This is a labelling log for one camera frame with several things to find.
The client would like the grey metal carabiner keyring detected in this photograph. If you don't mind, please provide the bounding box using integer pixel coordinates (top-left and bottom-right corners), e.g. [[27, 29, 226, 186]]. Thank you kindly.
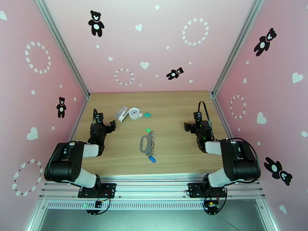
[[139, 134, 151, 155]]

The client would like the silver keys and rings bunch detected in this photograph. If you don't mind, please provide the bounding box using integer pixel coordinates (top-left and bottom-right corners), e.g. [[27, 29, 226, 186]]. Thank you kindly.
[[147, 131, 157, 157]]

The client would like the clear plastic box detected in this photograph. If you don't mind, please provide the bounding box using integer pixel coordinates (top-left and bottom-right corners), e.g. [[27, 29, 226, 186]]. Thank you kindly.
[[115, 105, 128, 118]]

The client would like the white alarm clock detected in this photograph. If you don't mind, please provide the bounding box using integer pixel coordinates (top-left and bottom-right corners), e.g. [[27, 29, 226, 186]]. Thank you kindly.
[[128, 107, 143, 120]]

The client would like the grey metal panel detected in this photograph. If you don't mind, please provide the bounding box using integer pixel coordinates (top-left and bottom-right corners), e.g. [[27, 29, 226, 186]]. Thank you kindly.
[[38, 208, 274, 231]]

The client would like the black base wire loop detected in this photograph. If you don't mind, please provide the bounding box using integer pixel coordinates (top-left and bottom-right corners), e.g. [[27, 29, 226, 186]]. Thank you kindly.
[[86, 188, 112, 216], [203, 187, 228, 216]]

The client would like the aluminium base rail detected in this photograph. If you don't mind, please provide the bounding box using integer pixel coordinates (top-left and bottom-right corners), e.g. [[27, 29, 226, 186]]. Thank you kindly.
[[38, 174, 266, 202]]

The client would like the white perforated cable duct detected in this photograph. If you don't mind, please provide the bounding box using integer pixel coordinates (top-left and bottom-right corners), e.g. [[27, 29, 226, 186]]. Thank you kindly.
[[45, 200, 265, 211]]

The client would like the aluminium corner post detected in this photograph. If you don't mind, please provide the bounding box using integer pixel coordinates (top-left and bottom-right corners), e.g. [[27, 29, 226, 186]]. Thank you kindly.
[[211, 0, 266, 97], [32, 0, 91, 100]]

